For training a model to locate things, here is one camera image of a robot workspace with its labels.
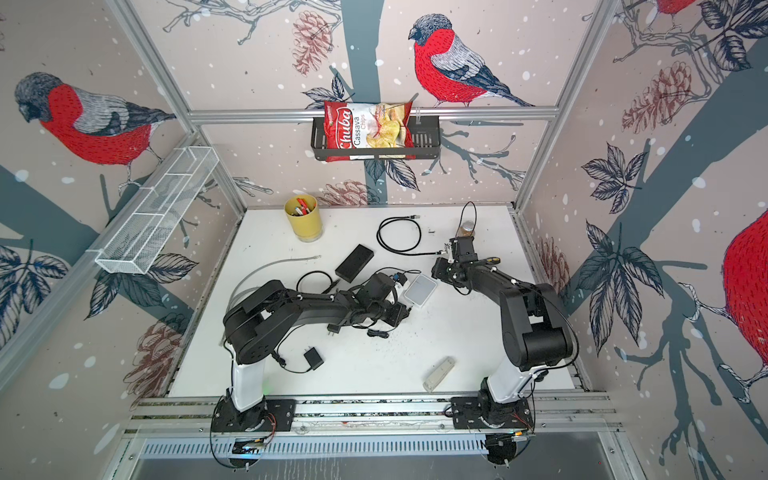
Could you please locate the black ethernet cable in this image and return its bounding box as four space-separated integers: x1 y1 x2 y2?
376 214 448 257

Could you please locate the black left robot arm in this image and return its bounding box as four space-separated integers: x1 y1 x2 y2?
222 268 410 413

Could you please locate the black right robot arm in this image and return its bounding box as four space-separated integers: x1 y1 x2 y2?
431 237 579 410

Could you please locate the black ribbed power brick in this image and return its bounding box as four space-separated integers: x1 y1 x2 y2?
334 244 374 283

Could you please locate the beige power strip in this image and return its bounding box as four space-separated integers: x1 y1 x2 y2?
422 356 456 392

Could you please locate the yellow pen cup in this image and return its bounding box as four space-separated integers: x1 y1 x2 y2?
284 194 323 243

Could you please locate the red cassava chips bag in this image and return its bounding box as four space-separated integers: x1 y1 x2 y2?
323 101 414 151

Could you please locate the black wall plug adapter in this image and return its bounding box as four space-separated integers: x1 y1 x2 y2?
304 347 324 371

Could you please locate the black wire wall basket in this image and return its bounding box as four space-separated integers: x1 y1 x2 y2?
310 116 441 161

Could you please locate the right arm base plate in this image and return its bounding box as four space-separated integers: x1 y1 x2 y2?
443 396 534 431

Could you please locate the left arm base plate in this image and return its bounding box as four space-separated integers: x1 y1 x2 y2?
210 395 297 433

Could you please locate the white mesh wall shelf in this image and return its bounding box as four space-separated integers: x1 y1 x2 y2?
95 146 219 274

